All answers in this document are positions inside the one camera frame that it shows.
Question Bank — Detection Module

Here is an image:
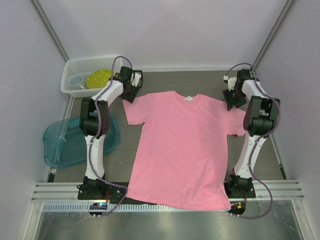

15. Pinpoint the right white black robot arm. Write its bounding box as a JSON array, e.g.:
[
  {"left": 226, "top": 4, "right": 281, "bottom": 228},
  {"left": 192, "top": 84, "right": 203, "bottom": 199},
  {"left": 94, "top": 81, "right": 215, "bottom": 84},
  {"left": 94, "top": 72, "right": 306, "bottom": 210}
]
[{"left": 223, "top": 69, "right": 281, "bottom": 199}]

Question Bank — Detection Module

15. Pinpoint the light blue mug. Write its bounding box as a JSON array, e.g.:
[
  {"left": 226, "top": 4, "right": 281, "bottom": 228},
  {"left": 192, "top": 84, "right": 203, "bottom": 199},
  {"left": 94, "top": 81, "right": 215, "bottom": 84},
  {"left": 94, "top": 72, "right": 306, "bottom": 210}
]
[{"left": 68, "top": 75, "right": 86, "bottom": 90}]

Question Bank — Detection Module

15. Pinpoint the teal transparent plastic bin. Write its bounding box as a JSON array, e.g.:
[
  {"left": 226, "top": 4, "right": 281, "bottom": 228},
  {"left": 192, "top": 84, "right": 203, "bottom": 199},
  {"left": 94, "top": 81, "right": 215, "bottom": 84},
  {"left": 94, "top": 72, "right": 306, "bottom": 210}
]
[{"left": 42, "top": 111, "right": 121, "bottom": 168}]

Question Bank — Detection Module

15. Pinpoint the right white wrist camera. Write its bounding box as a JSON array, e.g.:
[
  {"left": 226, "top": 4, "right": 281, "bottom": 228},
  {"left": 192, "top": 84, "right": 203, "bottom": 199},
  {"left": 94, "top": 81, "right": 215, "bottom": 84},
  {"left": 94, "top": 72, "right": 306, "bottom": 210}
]
[{"left": 223, "top": 75, "right": 237, "bottom": 91}]

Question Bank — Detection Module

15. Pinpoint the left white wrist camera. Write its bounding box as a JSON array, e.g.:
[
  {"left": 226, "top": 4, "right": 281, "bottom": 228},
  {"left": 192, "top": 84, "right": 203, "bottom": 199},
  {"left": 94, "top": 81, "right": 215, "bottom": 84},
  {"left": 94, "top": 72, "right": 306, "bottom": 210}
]
[{"left": 130, "top": 72, "right": 142, "bottom": 87}]

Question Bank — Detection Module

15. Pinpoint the white slotted cable duct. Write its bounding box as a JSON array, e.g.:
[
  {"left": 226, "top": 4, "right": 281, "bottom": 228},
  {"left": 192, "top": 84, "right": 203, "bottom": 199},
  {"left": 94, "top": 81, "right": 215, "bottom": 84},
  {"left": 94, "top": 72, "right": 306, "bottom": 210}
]
[{"left": 42, "top": 201, "right": 230, "bottom": 213}]

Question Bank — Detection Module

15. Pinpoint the white plastic basket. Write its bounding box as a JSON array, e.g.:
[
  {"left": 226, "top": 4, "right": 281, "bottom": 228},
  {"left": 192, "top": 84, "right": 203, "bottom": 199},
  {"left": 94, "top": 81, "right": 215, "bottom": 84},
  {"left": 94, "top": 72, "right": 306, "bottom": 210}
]
[{"left": 60, "top": 56, "right": 124, "bottom": 101}]

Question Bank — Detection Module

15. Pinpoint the yellow-green dotted plate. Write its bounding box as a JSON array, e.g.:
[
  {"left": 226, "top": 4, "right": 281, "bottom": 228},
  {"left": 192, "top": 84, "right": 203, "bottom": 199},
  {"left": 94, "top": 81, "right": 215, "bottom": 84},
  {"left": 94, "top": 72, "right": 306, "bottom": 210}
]
[{"left": 86, "top": 69, "right": 112, "bottom": 89}]

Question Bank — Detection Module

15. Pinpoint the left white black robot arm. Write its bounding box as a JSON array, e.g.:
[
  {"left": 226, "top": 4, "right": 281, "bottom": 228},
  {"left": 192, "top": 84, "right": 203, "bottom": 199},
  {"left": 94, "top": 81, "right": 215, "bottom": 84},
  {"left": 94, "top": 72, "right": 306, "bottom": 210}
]
[{"left": 77, "top": 66, "right": 143, "bottom": 200}]

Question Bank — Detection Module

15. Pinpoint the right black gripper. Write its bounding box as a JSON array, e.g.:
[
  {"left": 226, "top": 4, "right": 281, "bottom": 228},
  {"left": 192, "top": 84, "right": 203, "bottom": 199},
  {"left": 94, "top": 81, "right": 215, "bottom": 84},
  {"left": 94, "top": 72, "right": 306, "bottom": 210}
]
[{"left": 222, "top": 87, "right": 246, "bottom": 111}]

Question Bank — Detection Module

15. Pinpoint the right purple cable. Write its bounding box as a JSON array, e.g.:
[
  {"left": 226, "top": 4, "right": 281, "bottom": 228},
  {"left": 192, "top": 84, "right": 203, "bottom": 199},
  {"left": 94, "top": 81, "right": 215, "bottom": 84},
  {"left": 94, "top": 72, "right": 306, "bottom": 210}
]
[{"left": 223, "top": 62, "right": 283, "bottom": 221}]

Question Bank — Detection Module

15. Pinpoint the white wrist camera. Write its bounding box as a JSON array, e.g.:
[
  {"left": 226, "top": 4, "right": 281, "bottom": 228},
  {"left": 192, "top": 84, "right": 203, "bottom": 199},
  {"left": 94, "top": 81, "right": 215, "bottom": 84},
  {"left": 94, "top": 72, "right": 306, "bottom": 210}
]
[
  {"left": 223, "top": 75, "right": 237, "bottom": 91},
  {"left": 130, "top": 72, "right": 142, "bottom": 87}
]

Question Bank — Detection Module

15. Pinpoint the pink t-shirt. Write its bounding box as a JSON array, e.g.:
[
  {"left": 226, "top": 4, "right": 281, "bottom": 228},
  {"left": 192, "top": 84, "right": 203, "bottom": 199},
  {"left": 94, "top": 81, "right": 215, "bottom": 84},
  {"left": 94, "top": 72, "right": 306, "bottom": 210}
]
[{"left": 123, "top": 91, "right": 245, "bottom": 211}]

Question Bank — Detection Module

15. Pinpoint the black brooch box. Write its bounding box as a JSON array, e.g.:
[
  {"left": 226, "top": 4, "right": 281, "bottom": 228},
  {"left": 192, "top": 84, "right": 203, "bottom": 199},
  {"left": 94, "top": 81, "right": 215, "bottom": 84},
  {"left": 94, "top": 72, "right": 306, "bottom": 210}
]
[{"left": 129, "top": 70, "right": 143, "bottom": 88}]

